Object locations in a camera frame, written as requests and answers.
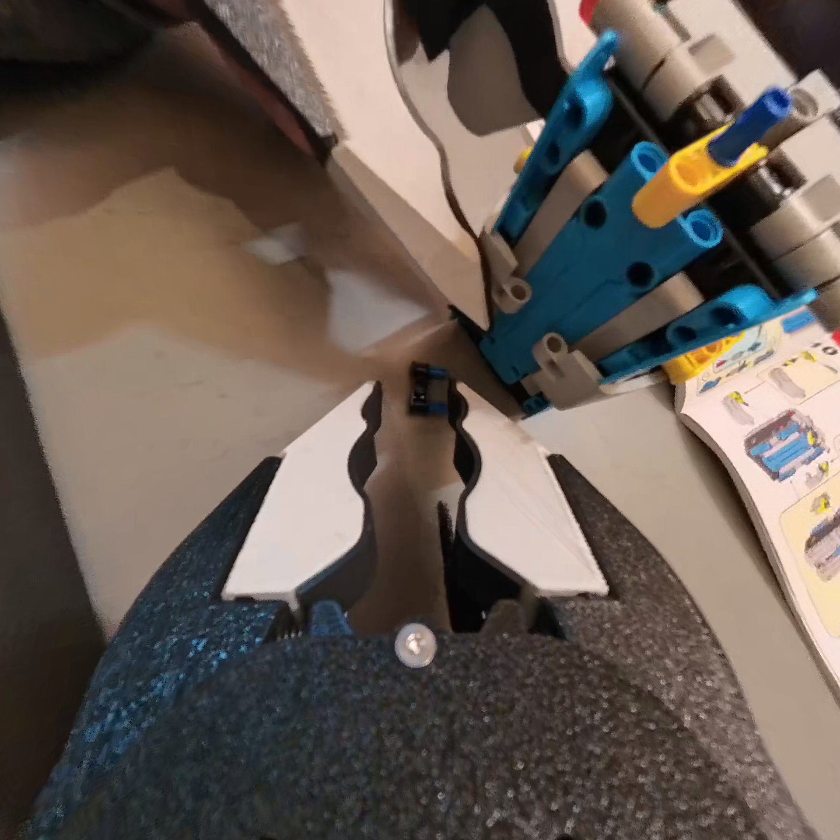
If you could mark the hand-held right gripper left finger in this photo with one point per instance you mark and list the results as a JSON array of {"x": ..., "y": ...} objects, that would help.
[{"x": 302, "y": 518}]

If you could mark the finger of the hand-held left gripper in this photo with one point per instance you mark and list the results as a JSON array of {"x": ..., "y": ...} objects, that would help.
[
  {"x": 367, "y": 98},
  {"x": 472, "y": 105}
]

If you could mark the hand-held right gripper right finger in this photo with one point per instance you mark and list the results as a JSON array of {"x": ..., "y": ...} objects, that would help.
[{"x": 531, "y": 518}]

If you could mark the black toy connector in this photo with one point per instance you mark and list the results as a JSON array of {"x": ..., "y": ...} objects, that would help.
[{"x": 420, "y": 388}]

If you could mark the grey blue toy brick model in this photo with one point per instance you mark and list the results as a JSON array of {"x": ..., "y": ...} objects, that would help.
[{"x": 590, "y": 262}]

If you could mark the open instruction booklet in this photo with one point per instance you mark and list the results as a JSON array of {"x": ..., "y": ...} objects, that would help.
[{"x": 787, "y": 492}]

